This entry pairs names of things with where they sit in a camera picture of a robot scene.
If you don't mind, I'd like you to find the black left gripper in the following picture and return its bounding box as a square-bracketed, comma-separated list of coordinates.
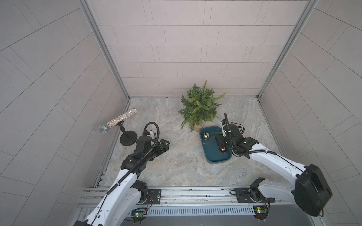
[143, 139, 171, 162]

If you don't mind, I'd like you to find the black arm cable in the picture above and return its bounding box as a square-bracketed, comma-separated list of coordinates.
[96, 121, 160, 218]
[223, 112, 324, 218]

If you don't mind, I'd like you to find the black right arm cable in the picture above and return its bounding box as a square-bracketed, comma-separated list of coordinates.
[223, 112, 324, 218]

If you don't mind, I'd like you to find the small green christmas tree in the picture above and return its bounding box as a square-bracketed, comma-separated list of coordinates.
[178, 81, 226, 131]

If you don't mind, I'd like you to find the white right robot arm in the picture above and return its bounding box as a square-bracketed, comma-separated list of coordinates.
[216, 119, 333, 217]

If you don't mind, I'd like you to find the glittery silver microphone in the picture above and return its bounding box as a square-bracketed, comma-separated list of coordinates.
[98, 108, 137, 134]

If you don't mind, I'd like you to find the left green circuit board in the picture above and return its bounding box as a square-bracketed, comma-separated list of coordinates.
[131, 208, 148, 222]

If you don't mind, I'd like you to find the green circuit board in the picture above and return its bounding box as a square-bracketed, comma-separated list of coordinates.
[131, 208, 148, 222]
[253, 205, 269, 220]

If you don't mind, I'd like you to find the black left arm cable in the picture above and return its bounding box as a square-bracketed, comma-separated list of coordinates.
[96, 121, 160, 218]

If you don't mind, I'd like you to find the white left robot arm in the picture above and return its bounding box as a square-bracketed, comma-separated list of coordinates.
[74, 135, 170, 226]

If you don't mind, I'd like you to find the teal plastic tray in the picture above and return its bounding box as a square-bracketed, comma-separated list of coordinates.
[199, 126, 232, 164]

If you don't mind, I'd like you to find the copper shiny ball ornament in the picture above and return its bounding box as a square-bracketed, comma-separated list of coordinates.
[220, 147, 227, 153]

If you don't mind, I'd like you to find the gold shiny ball ornament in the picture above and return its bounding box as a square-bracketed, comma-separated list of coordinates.
[203, 132, 210, 140]

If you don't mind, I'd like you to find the right green circuit board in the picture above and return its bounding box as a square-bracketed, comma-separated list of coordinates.
[253, 205, 269, 220]

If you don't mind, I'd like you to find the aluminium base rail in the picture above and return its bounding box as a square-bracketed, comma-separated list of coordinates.
[76, 186, 289, 221]

